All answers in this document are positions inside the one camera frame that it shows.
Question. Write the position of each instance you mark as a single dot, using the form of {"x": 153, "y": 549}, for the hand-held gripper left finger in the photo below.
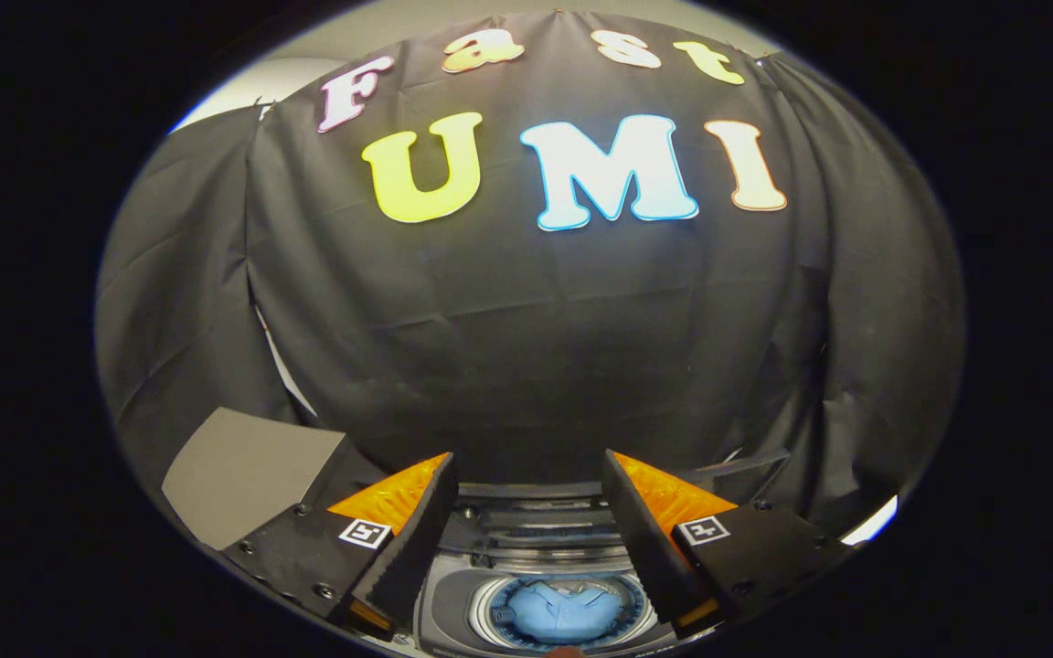
{"x": 412, "y": 548}

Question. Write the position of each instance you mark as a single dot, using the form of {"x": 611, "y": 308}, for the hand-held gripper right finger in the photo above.
{"x": 641, "y": 539}

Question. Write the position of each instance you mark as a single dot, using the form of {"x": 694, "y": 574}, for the dark grey washing machine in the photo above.
{"x": 453, "y": 603}

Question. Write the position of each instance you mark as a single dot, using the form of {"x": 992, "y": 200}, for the light blue polo shirt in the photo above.
{"x": 563, "y": 612}

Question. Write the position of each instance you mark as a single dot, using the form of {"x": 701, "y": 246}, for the grey cabinet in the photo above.
{"x": 234, "y": 475}

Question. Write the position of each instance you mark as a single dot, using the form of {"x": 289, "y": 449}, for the black backdrop cloth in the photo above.
{"x": 536, "y": 347}

